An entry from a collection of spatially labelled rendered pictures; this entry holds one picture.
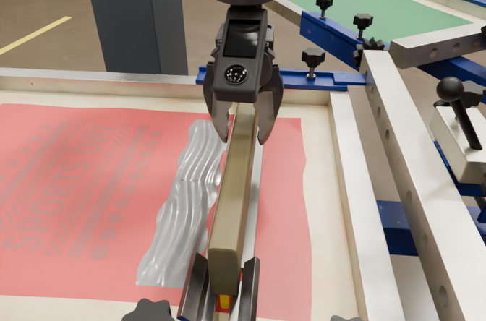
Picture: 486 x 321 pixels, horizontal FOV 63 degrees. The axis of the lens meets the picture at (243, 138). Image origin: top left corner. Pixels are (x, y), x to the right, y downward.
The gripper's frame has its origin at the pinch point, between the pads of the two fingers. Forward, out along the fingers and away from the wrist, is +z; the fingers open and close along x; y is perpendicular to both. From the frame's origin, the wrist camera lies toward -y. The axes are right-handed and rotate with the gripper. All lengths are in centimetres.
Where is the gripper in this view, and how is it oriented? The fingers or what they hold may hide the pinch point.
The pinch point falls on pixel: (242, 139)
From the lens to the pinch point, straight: 54.5
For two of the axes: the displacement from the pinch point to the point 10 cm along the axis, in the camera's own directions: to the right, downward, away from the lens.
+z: 0.0, 8.1, 5.8
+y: 1.0, -5.8, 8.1
